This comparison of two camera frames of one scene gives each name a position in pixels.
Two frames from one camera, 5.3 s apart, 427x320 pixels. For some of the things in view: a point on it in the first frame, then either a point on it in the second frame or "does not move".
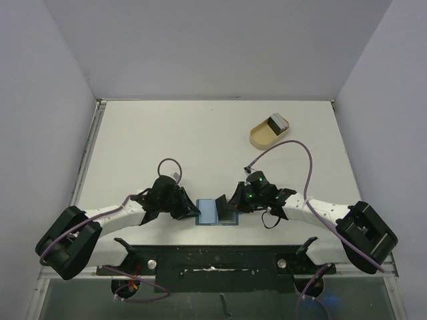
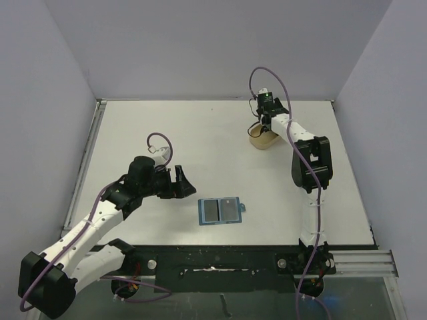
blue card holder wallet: (209, 215) does not move
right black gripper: (238, 195) -> (263, 119)
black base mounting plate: (217, 269) does not move
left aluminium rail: (98, 112) does not move
